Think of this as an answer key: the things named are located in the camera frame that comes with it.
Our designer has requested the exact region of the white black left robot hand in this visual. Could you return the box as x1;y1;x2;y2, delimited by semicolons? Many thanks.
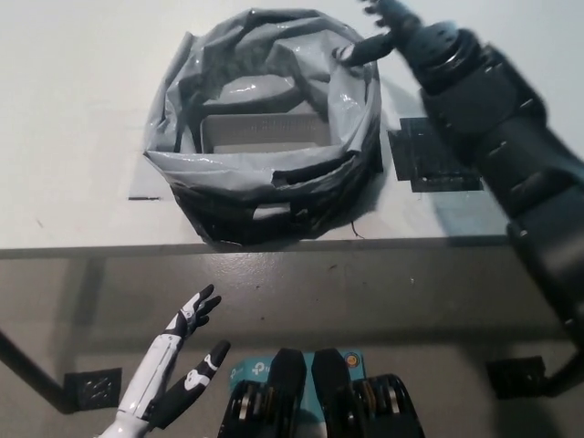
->
116;284;232;423

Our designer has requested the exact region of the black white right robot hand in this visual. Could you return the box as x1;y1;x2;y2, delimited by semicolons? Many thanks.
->
332;0;428;68

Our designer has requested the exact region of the grey perforated rectangular basket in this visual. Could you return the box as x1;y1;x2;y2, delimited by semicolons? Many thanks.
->
199;113;328;154

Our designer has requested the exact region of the grey black plastic bag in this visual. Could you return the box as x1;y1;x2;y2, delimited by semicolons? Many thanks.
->
143;6;383;243

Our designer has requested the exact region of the teal router box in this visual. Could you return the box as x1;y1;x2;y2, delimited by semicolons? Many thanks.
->
229;350;366;412

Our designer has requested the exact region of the black tape patch on table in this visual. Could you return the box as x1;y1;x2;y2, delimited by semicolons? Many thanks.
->
386;117;485;193

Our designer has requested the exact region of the black table leg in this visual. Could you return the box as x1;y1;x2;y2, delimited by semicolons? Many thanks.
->
0;328;77;416

